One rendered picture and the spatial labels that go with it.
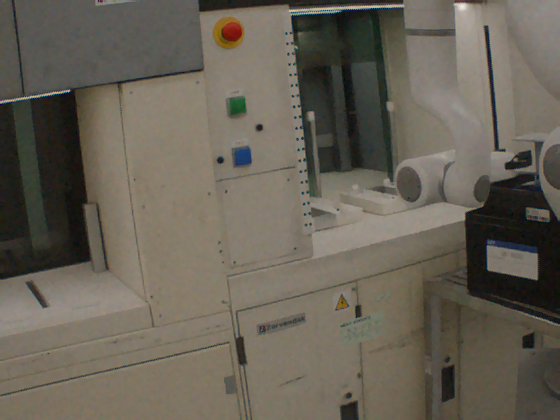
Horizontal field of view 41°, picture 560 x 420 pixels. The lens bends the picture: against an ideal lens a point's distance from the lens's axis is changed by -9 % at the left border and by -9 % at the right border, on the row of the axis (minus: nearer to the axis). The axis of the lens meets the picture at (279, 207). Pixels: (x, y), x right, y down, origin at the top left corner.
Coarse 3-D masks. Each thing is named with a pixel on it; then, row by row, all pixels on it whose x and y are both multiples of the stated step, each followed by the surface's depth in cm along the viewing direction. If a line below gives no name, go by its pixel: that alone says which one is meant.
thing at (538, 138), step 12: (540, 144) 159; (540, 156) 159; (504, 180) 168; (516, 180) 171; (528, 180) 174; (492, 192) 162; (504, 192) 159; (516, 192) 156; (528, 192) 154; (540, 192) 152; (492, 204) 163; (504, 204) 160; (516, 204) 157; (528, 204) 154; (540, 204) 152; (504, 216) 160; (516, 216) 158; (528, 216) 155; (540, 216) 152; (552, 216) 150
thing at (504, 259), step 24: (480, 216) 161; (480, 240) 163; (504, 240) 157; (528, 240) 152; (552, 240) 147; (480, 264) 164; (504, 264) 158; (528, 264) 153; (552, 264) 148; (480, 288) 165; (504, 288) 159; (528, 288) 154; (552, 288) 149
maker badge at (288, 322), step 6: (282, 318) 167; (288, 318) 167; (294, 318) 168; (300, 318) 169; (264, 324) 165; (270, 324) 166; (276, 324) 166; (282, 324) 167; (288, 324) 168; (294, 324) 168; (300, 324) 169; (258, 330) 165; (264, 330) 165; (270, 330) 166; (276, 330) 166
